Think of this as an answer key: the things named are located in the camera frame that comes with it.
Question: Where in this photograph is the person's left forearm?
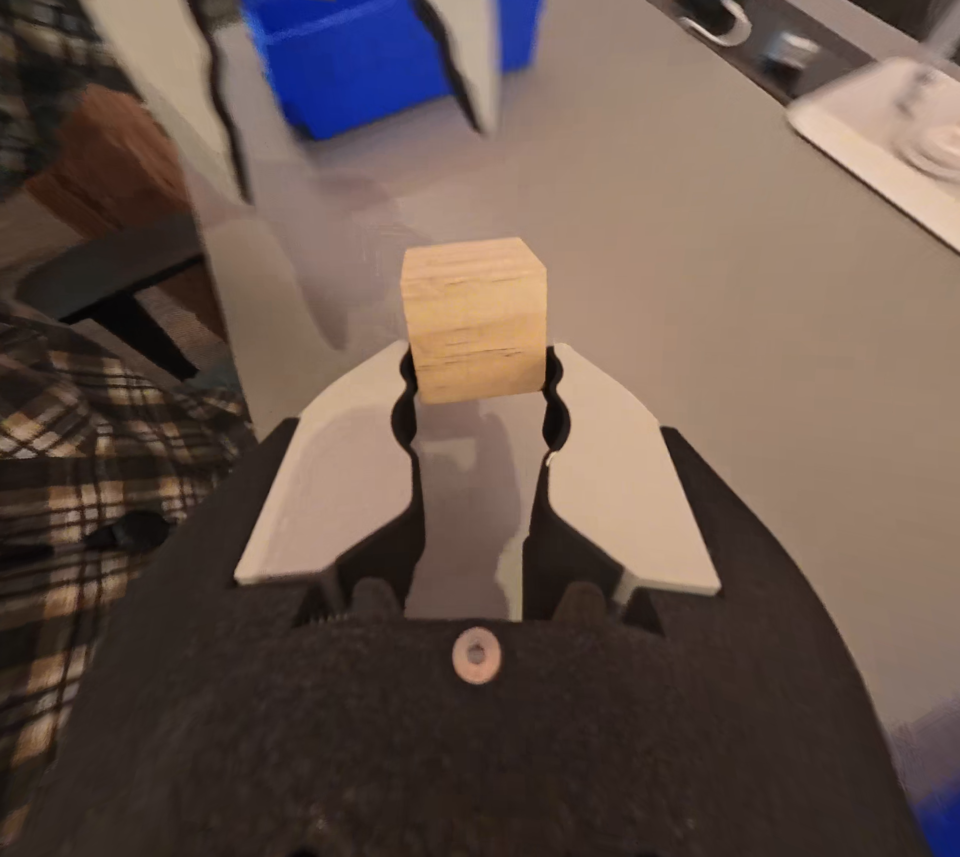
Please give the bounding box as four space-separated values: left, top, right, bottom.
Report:
0 0 145 198

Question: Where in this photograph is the wooden cube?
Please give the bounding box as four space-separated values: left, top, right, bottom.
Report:
400 236 549 405

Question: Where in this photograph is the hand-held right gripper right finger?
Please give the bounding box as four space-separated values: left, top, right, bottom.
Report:
523 341 724 620

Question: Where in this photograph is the white coiled cable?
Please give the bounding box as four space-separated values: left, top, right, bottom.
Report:
896 120 960 185

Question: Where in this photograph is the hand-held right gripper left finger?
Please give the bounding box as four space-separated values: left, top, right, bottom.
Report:
234 339 429 620

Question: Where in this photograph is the blue plastic bin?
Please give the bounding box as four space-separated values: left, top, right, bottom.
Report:
240 0 560 143

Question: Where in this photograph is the black office chair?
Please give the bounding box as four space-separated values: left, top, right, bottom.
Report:
18 218 208 383

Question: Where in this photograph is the white flat tray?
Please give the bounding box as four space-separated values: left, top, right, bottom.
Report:
785 57 960 255

